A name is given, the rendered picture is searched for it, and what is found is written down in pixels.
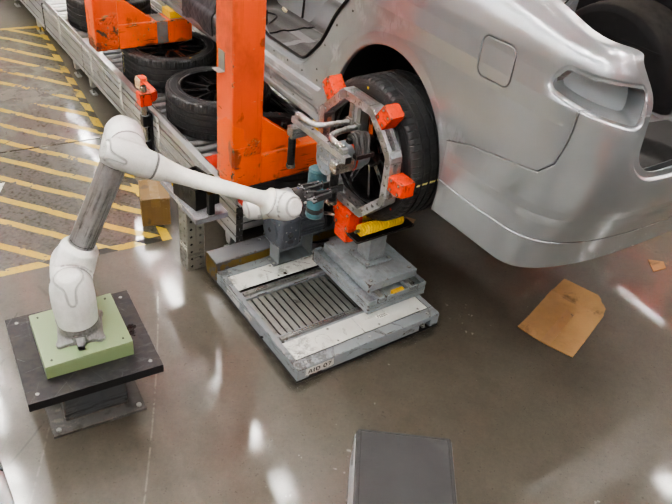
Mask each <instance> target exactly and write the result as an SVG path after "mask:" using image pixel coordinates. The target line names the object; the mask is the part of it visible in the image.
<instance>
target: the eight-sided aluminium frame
mask: <svg viewBox="0 0 672 504"><path fill-rule="evenodd" d="M348 101H350V102H352V103H354V105H355V106H357V107H358V108H361V109H362V110H363V111H364V112H365V113H367V114H368V115H369V116H370V117H371V120H372V123H373V126H374V129H375V132H376V134H377V137H378V140H379V143H380V146H381V149H382V151H383V154H384V158H385V162H384V169H383V175H382V182H381V189H380V195H379V198H378V199H376V200H374V201H372V202H370V203H368V204H365V203H364V202H363V201H362V200H361V199H359V198H358V197H357V196H356V195H355V194H353V193H352V192H351V191H350V190H349V189H347V188H346V187H345V185H344V189H343V191H340V192H337V199H338V200H339V201H340V202H341V203H342V204H343V205H345V206H346V207H347V208H348V209H349V210H350V211H352V212H353V213H354V215H356V216H357V217H358V218H360V217H363V216H366V215H370V214H373V213H374V212H376V211H378V210H380V209H382V208H384V207H386V206H388V205H391V204H393V203H394V202H395V199H396V197H395V196H394V195H393V194H391V193H390V192H389V191H388V190H387V186H388V180H389V176H391V175H395V174H399V173H400V169H401V163H402V154H401V150H400V148H399V145H398V142H397V139H396V137H395V134H394V131H393V128H390V129H386V130H381V128H380V126H379V124H378V121H377V119H376V117H375V116H376V114H377V113H378V112H379V111H380V110H381V109H382V107H383V106H384V105H382V103H379V102H378V101H376V100H375V99H373V98H372V97H370V96H369V95H367V94H366V93H364V92H363V91H361V90H360V89H358V88H357V87H355V86H350V87H345V88H342V89H341V90H339V92H337V93H336V94H335V95H334V96H333V97H332V98H330V99H329V100H328V101H327V102H326V103H324V104H322V106H321V107H320V111H319V114H320V115H319V122H330V121H334V119H335V112H336V111H337V110H338V109H339V108H340V107H342V106H343V105H344V104H345V103H347V102H348ZM333 129H334V127H331V128H318V131H319V132H320V133H321V134H323V135H324V136H325V137H326V138H328V135H329V133H331V132H332V131H333Z"/></svg>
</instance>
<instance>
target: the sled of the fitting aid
mask: <svg viewBox="0 0 672 504"><path fill-rule="evenodd" d="M312 260H313V261H314V262H315V263H316V264H317V265H318V266H319V267H320V268H321V269H322V270H323V271H324V272H325V273H326V274H327V275H328V276H329V277H330V278H331V279H332V280H333V281H334V282H335V283H336V284H337V285H338V286H339V287H340V288H341V289H342V290H343V291H344V292H345V293H346V294H347V295H348V296H349V297H350V298H351V299H352V300H353V301H354V302H355V303H356V304H357V305H358V306H359V307H360V308H361V309H362V310H363V311H364V312H365V313H366V314H367V315H368V314H370V313H373V312H376V311H378V310H381V309H383V308H386V307H389V306H391V305H394V304H396V303H399V302H402V301H404V300H407V299H409V298H412V297H415V296H417V295H420V294H422V293H424V290H425V285H426V281H425V280H424V279H423V278H422V277H421V276H419V275H418V274H417V273H416V275H415V276H413V277H410V278H407V279H405V280H402V281H399V282H396V283H394V284H391V285H388V286H386V287H383V288H380V289H377V290H375V291H372V292H369V293H368V292H367V291H366V290H365V289H364V288H363V287H362V286H361V285H360V284H359V283H358V282H357V281H356V280H355V279H354V278H353V277H352V276H351V275H349V274H348V273H347V272H346V271H345V270H344V269H343V268H342V267H341V266H340V265H339V264H338V263H337V262H336V261H335V260H334V259H333V258H332V257H331V256H330V255H329V254H328V253H327V252H326V251H325V250H324V245H322V246H319V247H316V248H313V258H312Z"/></svg>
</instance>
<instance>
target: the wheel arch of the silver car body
mask: <svg viewBox="0 0 672 504"><path fill-rule="evenodd" d="M395 69H400V70H406V71H409V72H411V73H414V74H415V75H417V76H419V77H420V75H419V73H418V72H417V70H416V69H415V67H414V66H413V65H412V63H411V62H410V61H409V60H408V58H407V57H406V56H405V55H404V54H402V53H401V52H400V51H399V50H397V49H396V48H394V47H393V46H391V45H389V44H386V43H382V42H369V43H366V44H363V45H361V46H359V47H358V48H356V49H355V50H354V51H353V52H352V53H351V54H350V55H349V56H348V57H347V59H346V60H345V61H344V63H343V65H342V66H341V68H340V70H339V72H338V74H342V76H343V79H344V82H346V81H347V80H348V79H350V78H352V77H355V76H360V75H365V74H371V73H377V72H383V71H388V70H395ZM420 79H421V77H420ZM421 81H422V79H421ZM422 83H423V81H422ZM423 85H424V83H423ZM424 87H425V85H424ZM425 89H426V87H425ZM426 92H427V94H428V91H427V89H426ZM428 97H429V94H428ZM429 100H430V102H431V99H430V97H429ZM431 106H432V102H431ZM432 109H433V106H432ZM433 113H434V109H433ZM434 117H435V113H434ZM435 121H436V117H435ZM436 126H437V121H436ZM437 133H438V127H437ZM438 141H439V133H438ZM439 176H440V141H439V175H438V183H437V189H438V184H439ZM437 189H436V193H435V197H434V200H433V203H432V206H431V210H432V207H433V204H434V201H435V198H436V194H437Z"/></svg>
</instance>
